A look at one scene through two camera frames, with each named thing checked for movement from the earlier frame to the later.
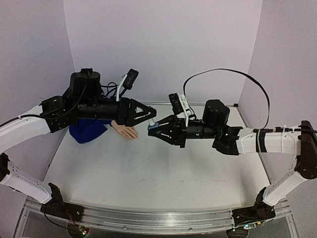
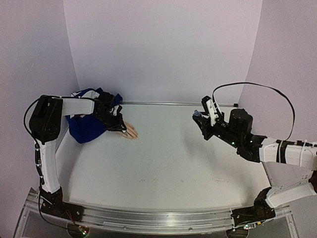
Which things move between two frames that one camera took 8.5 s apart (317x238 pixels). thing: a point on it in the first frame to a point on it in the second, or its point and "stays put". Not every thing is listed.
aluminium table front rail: [157, 221] stays put
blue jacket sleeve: [86, 129] stays put
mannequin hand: [128, 132] stays put
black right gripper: [181, 132] to [208, 126]
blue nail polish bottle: [150, 128] to [196, 112]
